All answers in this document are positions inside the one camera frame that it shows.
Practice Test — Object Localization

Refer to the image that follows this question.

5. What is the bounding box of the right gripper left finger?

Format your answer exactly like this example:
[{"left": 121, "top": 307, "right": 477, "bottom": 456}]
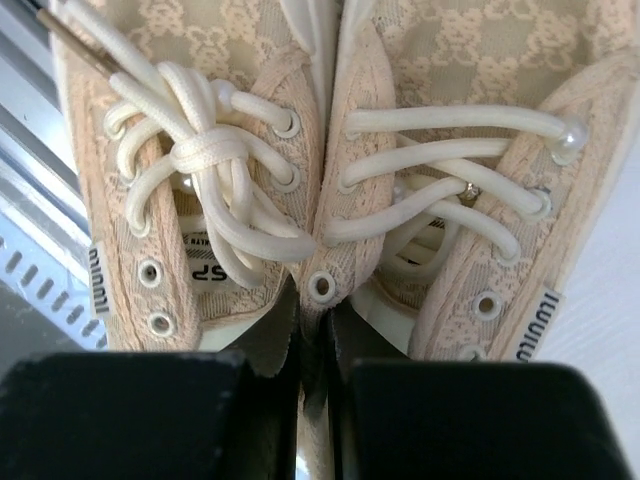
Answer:
[{"left": 1, "top": 281, "right": 299, "bottom": 479}]

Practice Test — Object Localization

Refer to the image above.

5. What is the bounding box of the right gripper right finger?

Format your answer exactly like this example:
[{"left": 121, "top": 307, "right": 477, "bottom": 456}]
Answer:
[{"left": 327, "top": 309, "right": 632, "bottom": 480}]

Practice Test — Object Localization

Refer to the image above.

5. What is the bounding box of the beige lace sneaker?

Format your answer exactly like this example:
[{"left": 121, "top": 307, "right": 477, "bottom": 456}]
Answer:
[
  {"left": 302, "top": 1, "right": 639, "bottom": 363},
  {"left": 37, "top": 0, "right": 331, "bottom": 480}
]

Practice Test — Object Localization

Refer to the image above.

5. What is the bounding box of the aluminium mounting rail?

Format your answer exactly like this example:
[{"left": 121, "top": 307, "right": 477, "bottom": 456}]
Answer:
[{"left": 1, "top": 1, "right": 107, "bottom": 350}]

